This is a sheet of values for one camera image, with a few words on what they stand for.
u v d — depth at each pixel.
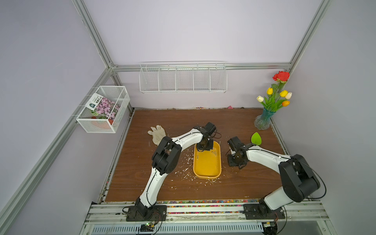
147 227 0.71
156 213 0.73
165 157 0.56
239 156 0.68
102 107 0.74
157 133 1.05
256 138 1.03
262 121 1.03
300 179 0.45
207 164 0.89
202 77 0.99
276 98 0.91
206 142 0.83
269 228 0.72
